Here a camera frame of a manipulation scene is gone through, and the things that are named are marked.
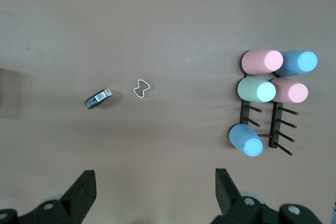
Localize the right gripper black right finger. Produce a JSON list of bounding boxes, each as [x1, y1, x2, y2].
[[211, 168, 322, 224]]

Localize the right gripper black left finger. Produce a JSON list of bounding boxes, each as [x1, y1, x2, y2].
[[0, 170, 97, 224]]

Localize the black snack wrapper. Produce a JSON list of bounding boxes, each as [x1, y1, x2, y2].
[[84, 87, 113, 110]]

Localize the white rubber band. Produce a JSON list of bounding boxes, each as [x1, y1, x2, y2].
[[132, 79, 151, 99]]

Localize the blue plastic cup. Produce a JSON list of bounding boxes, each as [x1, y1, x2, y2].
[[274, 50, 318, 77], [228, 123, 264, 158]]

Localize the dark wooden cup rack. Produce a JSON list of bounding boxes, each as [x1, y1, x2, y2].
[[240, 50, 299, 156]]

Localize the green plastic cup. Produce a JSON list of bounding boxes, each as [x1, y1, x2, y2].
[[237, 77, 277, 103]]

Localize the pink plastic cup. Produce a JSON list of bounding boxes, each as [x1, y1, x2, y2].
[[270, 78, 309, 104], [241, 49, 284, 76]]

